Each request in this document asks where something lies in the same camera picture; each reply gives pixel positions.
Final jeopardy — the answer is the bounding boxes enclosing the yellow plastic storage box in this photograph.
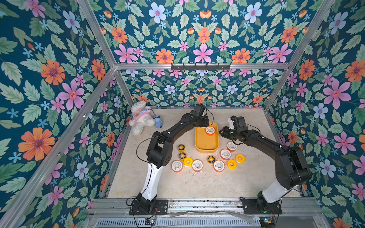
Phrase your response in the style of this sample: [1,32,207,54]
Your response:
[195,122,220,154]

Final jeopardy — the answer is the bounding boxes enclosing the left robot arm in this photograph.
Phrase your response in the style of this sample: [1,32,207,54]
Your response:
[137,104,210,202]

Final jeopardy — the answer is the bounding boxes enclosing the orange sealing tape roll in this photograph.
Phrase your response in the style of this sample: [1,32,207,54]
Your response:
[171,160,183,173]
[205,126,215,135]
[192,160,203,172]
[213,160,225,173]
[220,149,232,161]
[227,142,238,152]

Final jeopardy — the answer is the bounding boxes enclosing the white plush teddy bear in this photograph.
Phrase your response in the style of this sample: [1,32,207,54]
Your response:
[128,100,155,135]

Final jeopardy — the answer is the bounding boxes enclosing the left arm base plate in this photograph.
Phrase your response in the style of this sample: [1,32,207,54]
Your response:
[129,199,169,216]

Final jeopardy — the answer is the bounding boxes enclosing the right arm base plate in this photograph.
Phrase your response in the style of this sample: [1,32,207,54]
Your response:
[240,197,282,215]

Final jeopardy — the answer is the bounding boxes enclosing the aluminium front rail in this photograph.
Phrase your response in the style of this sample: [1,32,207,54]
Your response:
[88,197,324,216]

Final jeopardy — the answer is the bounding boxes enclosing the black yellow tape roll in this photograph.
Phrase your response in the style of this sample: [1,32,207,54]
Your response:
[207,155,216,164]
[179,153,186,161]
[177,144,186,153]

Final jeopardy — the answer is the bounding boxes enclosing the black hook rack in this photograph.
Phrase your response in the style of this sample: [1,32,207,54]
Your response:
[170,63,231,71]

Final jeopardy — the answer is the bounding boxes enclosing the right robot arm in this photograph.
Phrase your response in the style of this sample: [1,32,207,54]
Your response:
[219,116,312,213]

